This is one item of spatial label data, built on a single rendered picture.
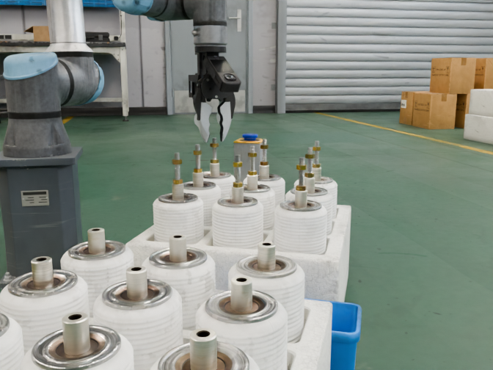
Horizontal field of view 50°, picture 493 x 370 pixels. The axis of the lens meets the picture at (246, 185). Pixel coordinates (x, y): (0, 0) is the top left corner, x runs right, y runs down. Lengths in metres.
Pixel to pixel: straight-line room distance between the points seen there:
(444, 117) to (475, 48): 2.62
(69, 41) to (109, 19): 4.80
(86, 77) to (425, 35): 5.96
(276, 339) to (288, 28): 5.91
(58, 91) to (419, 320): 0.94
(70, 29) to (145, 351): 0.98
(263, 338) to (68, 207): 0.84
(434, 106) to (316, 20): 2.20
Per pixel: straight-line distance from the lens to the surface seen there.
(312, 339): 0.66
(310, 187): 1.06
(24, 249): 1.33
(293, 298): 0.65
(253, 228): 0.96
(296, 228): 0.92
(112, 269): 0.72
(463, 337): 1.11
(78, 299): 0.64
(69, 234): 1.31
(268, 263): 0.66
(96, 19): 6.20
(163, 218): 0.99
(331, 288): 0.92
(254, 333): 0.53
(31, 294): 0.63
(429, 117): 4.81
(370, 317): 1.14
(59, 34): 1.41
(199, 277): 0.67
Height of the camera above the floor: 0.49
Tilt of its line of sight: 12 degrees down
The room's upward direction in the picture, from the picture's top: straight up
